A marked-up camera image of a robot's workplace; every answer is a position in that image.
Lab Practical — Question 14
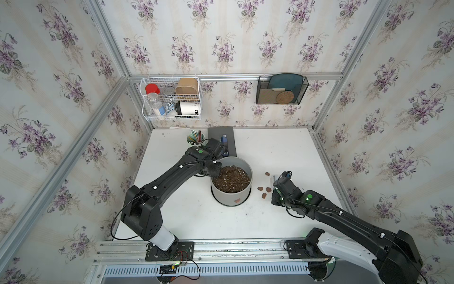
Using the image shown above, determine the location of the white ceramic pot with soil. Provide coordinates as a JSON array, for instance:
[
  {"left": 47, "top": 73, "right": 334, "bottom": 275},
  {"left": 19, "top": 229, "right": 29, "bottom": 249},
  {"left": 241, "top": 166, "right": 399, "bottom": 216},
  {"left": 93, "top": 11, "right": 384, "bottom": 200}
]
[{"left": 210, "top": 156, "right": 253, "bottom": 193}]

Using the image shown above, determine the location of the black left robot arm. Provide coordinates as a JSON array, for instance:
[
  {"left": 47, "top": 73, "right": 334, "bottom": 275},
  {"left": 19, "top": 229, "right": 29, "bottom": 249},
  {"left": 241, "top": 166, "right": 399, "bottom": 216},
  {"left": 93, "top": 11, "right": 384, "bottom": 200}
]
[{"left": 119, "top": 138, "right": 222, "bottom": 254}]

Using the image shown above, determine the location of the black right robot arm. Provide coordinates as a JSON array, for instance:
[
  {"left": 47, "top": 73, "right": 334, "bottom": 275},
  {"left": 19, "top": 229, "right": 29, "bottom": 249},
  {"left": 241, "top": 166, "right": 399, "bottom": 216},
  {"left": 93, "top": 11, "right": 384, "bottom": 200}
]
[{"left": 271, "top": 172, "right": 423, "bottom": 284}]

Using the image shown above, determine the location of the dark green pot saucer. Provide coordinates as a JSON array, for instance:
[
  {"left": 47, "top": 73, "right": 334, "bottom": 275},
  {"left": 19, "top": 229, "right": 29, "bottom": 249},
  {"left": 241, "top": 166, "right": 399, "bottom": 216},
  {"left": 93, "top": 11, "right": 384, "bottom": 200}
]
[{"left": 210, "top": 185, "right": 251, "bottom": 207}]

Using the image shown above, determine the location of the blue black utility knife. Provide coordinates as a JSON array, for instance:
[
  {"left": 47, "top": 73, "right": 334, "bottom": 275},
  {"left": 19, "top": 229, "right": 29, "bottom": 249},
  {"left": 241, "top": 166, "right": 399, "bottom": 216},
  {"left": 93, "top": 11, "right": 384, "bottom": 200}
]
[{"left": 221, "top": 134, "right": 229, "bottom": 157}]

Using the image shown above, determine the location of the green pen holder cup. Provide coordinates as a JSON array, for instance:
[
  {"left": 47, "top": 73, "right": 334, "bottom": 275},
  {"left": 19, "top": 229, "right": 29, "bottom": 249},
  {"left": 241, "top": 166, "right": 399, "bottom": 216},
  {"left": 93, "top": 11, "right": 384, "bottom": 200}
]
[{"left": 186, "top": 130, "right": 205, "bottom": 146}]

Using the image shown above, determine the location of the dark grey mat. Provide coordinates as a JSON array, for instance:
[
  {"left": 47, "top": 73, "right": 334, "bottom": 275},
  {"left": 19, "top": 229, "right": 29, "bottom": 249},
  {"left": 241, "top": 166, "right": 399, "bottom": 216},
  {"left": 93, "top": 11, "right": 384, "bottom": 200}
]
[{"left": 208, "top": 127, "right": 237, "bottom": 157}]

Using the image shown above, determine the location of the white black cup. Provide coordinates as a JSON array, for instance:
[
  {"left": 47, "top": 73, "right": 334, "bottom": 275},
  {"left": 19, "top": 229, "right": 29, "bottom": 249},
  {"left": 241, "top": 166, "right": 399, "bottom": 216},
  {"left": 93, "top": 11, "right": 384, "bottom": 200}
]
[{"left": 176, "top": 101, "right": 201, "bottom": 116}]

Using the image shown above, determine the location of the clear plastic bottle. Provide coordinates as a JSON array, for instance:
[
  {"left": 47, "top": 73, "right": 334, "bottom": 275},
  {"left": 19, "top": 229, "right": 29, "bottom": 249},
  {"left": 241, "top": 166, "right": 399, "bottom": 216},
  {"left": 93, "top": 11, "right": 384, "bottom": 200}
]
[{"left": 147, "top": 92, "right": 166, "bottom": 117}]

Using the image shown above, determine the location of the round cork coaster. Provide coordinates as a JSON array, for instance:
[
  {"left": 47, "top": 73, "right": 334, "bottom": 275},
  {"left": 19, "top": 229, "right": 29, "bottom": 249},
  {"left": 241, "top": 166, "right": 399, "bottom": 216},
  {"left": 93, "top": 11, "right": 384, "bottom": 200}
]
[{"left": 276, "top": 91, "right": 294, "bottom": 105}]

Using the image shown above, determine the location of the red lidded jar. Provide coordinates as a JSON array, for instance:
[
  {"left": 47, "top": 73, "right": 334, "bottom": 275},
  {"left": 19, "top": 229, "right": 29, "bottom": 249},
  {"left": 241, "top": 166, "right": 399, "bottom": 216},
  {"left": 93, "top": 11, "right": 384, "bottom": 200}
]
[{"left": 145, "top": 84, "right": 160, "bottom": 95}]

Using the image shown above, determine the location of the small circuit board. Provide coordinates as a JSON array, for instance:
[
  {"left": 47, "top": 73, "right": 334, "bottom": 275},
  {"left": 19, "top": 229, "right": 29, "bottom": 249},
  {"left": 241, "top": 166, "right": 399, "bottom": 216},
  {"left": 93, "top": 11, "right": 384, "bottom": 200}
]
[{"left": 159, "top": 265, "right": 179, "bottom": 275}]

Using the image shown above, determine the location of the teal plate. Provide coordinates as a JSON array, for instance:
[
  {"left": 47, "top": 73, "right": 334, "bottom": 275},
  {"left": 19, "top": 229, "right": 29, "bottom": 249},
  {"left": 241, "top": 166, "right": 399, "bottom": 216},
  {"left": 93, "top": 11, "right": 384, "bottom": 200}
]
[{"left": 268, "top": 73, "right": 306, "bottom": 104}]

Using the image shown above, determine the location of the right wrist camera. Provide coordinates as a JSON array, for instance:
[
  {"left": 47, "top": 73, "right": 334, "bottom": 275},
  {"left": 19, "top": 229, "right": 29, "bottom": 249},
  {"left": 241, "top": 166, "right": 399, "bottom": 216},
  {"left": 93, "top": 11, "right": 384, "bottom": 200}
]
[{"left": 279, "top": 171, "right": 293, "bottom": 178}]

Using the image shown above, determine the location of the white wire wall basket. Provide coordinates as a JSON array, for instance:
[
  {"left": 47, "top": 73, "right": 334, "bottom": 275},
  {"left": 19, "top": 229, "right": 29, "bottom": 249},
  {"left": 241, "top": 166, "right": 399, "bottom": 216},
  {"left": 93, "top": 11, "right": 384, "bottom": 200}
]
[{"left": 139, "top": 76, "right": 202, "bottom": 121}]

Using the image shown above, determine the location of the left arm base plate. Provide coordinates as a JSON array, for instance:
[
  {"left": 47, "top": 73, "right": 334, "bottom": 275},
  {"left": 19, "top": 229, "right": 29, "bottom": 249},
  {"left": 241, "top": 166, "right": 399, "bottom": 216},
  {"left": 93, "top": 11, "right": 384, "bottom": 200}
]
[{"left": 145, "top": 241, "right": 195, "bottom": 262}]

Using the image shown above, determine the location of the black mesh wall organizer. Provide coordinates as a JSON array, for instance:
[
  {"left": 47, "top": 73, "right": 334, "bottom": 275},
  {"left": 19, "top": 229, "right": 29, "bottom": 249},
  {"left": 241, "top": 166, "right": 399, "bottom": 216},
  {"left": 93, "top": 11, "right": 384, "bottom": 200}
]
[{"left": 256, "top": 76, "right": 309, "bottom": 105}]

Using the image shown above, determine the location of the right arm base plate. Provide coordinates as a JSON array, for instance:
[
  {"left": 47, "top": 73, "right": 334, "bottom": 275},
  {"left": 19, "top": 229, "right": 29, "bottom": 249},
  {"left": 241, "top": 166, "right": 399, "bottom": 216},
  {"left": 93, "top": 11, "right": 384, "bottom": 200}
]
[{"left": 284, "top": 239, "right": 316, "bottom": 259}]

